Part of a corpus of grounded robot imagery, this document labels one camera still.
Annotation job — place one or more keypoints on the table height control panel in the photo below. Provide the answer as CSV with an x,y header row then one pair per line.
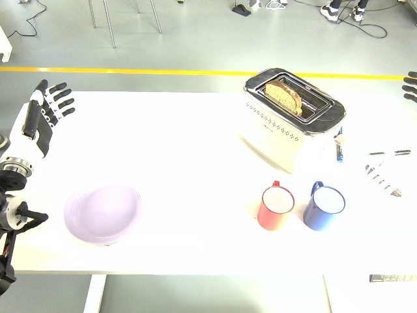
x,y
391,278

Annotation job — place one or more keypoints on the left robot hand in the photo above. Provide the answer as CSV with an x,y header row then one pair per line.
x,y
24,140

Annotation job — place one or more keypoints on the bread slice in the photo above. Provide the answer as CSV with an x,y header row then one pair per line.
x,y
282,96

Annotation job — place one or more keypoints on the black floor pedal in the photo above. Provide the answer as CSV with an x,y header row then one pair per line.
x,y
241,9

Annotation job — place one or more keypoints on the slotted metal toast rack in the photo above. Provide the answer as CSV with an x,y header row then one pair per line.
x,y
382,182

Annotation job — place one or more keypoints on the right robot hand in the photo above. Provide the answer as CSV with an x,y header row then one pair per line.
x,y
411,88

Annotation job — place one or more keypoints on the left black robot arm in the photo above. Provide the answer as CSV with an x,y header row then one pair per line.
x,y
13,182

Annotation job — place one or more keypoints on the person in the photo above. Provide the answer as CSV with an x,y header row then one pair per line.
x,y
329,11

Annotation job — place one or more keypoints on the blue enamel mug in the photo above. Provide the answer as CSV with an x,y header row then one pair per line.
x,y
317,221

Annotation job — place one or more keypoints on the red enamel mug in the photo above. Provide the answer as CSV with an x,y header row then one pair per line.
x,y
272,221

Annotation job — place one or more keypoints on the cream toaster with chrome top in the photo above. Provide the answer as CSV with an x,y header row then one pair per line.
x,y
277,143

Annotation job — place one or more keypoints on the silver black pen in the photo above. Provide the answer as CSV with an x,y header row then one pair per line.
x,y
389,152

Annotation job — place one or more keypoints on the white charger block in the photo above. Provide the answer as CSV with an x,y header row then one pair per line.
x,y
254,3

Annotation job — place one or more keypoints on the white table leg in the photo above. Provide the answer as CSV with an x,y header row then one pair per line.
x,y
94,293
328,293

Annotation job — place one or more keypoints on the metal chair legs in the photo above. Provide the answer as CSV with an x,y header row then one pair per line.
x,y
110,29

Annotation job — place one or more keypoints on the yellow floor tape line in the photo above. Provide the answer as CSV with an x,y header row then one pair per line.
x,y
130,70

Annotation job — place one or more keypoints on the purple plate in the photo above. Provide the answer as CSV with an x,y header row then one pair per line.
x,y
101,215

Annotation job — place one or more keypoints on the white furniture piece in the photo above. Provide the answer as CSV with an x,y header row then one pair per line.
x,y
5,45

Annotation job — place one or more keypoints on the blue marker pen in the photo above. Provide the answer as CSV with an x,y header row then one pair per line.
x,y
339,153

